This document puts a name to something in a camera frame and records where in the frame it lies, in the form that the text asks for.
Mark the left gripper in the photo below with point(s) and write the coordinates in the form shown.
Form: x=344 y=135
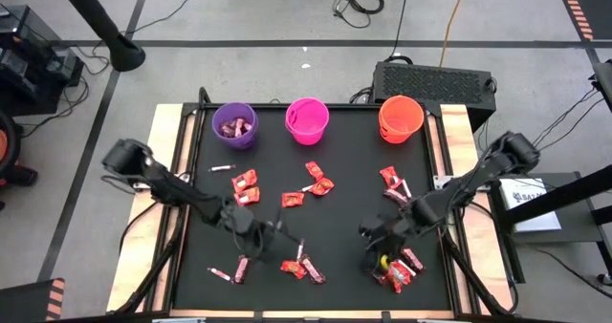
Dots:
x=260 y=239

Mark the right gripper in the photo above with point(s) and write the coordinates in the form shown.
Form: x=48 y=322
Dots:
x=385 y=234

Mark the red chocolate bar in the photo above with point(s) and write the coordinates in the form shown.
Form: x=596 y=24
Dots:
x=239 y=124
x=241 y=269
x=227 y=130
x=412 y=259
x=313 y=269
x=246 y=127
x=396 y=196

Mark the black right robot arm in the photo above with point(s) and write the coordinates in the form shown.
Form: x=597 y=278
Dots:
x=478 y=176

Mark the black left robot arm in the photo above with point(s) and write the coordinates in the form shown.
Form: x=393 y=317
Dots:
x=177 y=189

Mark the purple halloween bucket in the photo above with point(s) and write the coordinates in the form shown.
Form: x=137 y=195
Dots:
x=235 y=144

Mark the pink halloween bucket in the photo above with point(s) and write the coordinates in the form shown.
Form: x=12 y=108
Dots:
x=307 y=122

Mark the orange jack-o-lantern bucket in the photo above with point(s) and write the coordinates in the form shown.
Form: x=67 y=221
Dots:
x=400 y=120

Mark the wooden table side board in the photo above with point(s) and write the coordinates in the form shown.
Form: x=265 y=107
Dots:
x=130 y=270
x=456 y=132

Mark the white labelled box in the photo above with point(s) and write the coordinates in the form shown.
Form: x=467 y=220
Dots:
x=531 y=213

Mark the black computer case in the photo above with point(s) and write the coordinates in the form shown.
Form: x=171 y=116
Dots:
x=430 y=86

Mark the black stand beam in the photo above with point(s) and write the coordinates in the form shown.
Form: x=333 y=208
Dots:
x=564 y=196

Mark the black side platform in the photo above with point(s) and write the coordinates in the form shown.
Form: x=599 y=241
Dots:
x=581 y=232

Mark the orange striped black ramp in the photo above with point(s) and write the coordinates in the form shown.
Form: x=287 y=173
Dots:
x=28 y=304
x=593 y=3

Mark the orange black wheeled machine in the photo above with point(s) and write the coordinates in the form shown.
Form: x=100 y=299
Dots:
x=9 y=163

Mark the black device on stand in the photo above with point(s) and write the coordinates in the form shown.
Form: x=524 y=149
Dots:
x=605 y=84

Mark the black pole stand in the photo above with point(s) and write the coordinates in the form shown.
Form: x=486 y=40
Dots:
x=95 y=17

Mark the black equipment rack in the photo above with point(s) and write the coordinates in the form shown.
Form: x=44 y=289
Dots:
x=28 y=65

